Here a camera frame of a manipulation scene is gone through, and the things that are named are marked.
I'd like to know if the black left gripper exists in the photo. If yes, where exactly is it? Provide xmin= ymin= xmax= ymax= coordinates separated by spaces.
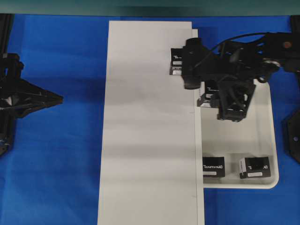
xmin=0 ymin=53 xmax=63 ymax=128

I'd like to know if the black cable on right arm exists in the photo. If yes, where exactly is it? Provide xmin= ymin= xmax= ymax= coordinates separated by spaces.
xmin=192 ymin=32 xmax=270 ymax=71

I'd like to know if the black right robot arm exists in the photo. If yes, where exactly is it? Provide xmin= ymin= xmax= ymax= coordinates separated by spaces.
xmin=180 ymin=15 xmax=300 ymax=122

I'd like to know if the black box tray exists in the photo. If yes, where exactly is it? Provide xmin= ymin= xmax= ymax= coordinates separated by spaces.
xmin=239 ymin=157 xmax=271 ymax=179
xmin=202 ymin=157 xmax=225 ymax=178

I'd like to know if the black box tray bottom left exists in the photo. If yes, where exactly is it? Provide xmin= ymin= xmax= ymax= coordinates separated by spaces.
xmin=202 ymin=157 xmax=225 ymax=178

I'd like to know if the black box tray bottom right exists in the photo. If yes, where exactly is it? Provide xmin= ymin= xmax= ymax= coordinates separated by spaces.
xmin=239 ymin=157 xmax=271 ymax=179

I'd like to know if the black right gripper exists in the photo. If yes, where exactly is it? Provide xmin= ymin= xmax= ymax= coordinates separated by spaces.
xmin=181 ymin=37 xmax=270 ymax=122

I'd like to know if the black box with white side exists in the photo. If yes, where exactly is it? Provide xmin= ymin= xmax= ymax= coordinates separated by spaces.
xmin=197 ymin=80 xmax=220 ymax=108

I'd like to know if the blue table cloth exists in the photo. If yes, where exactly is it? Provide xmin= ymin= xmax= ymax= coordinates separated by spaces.
xmin=0 ymin=14 xmax=300 ymax=225

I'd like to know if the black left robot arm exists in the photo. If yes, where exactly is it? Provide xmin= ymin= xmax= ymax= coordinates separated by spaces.
xmin=0 ymin=14 xmax=63 ymax=155

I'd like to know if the black box on base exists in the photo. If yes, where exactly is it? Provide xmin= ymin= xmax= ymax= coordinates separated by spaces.
xmin=169 ymin=48 xmax=183 ymax=75

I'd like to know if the white base board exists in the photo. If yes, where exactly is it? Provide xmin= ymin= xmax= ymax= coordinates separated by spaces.
xmin=98 ymin=21 xmax=205 ymax=225

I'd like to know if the white plastic tray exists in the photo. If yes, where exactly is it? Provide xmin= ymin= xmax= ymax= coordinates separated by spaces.
xmin=195 ymin=81 xmax=279 ymax=189

